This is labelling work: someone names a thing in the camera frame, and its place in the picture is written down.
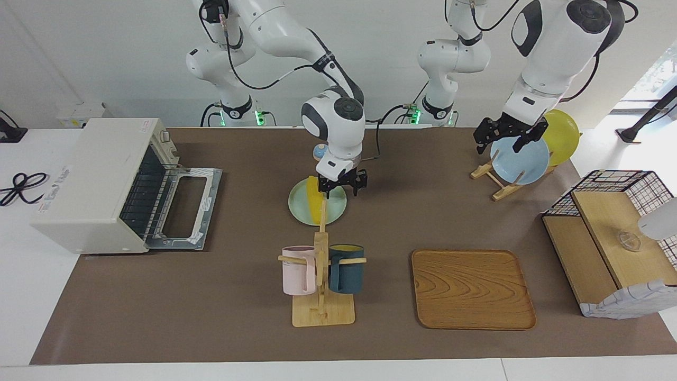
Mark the brown table mat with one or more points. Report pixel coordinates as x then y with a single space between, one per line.
238 317

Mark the black stand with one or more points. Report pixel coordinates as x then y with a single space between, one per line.
650 114

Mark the pink mug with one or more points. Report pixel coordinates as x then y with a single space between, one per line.
297 272

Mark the clear glass cup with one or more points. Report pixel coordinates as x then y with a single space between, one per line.
628 241

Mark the light blue plate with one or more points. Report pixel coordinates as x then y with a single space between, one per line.
521 164

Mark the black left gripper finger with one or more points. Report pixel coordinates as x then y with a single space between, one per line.
480 145
521 144

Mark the wooden serving tray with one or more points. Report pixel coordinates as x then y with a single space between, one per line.
465 301

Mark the small blue call bell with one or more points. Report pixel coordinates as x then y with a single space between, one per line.
319 153

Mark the white toaster oven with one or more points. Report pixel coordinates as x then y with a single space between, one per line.
84 201

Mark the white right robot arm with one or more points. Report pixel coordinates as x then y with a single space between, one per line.
338 121

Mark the black clamp base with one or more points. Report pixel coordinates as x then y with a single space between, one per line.
10 133

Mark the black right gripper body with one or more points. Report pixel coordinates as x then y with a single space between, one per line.
344 179

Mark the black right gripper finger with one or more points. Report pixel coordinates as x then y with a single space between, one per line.
323 191
360 186

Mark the wooden mug tree stand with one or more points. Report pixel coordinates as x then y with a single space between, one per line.
322 315

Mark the yellow plate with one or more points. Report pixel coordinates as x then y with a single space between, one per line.
563 135

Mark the white wall box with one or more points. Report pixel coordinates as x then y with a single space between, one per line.
79 114

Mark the white checkered cloth liner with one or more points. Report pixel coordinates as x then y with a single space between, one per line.
634 304

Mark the wooden stepped shelf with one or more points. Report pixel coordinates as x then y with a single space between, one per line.
608 222

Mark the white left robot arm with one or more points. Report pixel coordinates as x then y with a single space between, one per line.
555 53

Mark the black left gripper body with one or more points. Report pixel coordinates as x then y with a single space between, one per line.
508 128

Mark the yellow corn cob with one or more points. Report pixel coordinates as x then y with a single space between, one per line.
316 203

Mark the white rounded object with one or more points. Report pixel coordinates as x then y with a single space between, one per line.
661 219

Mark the dark teal mug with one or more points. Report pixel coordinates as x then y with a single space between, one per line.
346 275

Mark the wooden plate rack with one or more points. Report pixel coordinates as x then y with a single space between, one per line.
502 193

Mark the pale green plate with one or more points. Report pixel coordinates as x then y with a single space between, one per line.
338 206

